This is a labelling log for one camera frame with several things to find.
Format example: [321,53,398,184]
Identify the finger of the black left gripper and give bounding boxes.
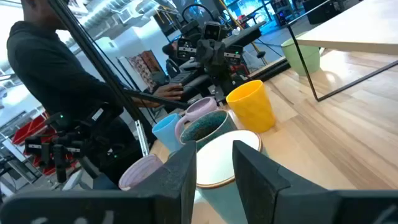
[196,40,212,74]
[211,40,226,74]

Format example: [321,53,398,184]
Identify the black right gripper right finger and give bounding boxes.
[232,140,398,224]

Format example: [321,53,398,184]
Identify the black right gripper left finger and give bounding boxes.
[0,141,197,224]

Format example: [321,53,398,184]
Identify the lilac ribbed mug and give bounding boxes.
[174,96,218,144]

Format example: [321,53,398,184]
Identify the purple striped white mug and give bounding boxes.
[118,154,164,191]

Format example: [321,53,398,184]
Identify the yellow mug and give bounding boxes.
[226,80,277,134]

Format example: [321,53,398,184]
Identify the dark teal speckled mug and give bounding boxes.
[179,109,239,152]

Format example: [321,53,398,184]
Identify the light blue mug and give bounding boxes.
[151,113,184,153]

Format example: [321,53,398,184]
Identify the green and white mug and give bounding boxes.
[281,37,321,77]

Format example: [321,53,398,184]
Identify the person's hand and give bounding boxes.
[154,83,184,101]

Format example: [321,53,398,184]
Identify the patterned fabric panel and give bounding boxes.
[127,51,162,93]

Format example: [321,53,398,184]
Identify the red plastic storage bin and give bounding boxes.
[12,113,49,146]

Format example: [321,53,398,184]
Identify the person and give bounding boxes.
[6,0,184,191]

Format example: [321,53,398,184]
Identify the wooden riser shelf black legs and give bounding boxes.
[285,0,398,103]

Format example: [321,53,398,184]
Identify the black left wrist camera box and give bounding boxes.
[203,21,222,41]

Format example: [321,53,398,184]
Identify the black aluminium table frame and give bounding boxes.
[248,57,292,82]

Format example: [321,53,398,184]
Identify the black aluminium frame post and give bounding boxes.
[46,0,156,156]

